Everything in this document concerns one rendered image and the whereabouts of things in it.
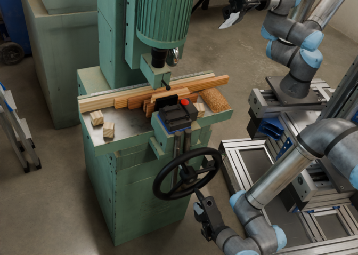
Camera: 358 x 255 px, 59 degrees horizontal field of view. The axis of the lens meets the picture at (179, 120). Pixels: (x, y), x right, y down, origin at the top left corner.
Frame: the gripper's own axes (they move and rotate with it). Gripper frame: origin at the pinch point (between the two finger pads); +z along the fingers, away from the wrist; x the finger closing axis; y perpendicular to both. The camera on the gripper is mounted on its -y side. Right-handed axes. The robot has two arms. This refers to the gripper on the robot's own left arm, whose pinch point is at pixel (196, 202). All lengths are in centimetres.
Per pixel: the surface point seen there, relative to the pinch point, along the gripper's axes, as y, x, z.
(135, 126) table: -32.5, -14.4, 13.8
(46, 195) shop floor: 24, -58, 92
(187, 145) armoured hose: -24.7, 0.0, 0.7
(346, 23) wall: -15, 321, 195
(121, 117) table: -35.7, -17.8, 19.0
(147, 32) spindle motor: -66, -6, 5
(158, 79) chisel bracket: -48.0, -2.1, 13.7
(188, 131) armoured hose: -30.9, 0.3, -1.5
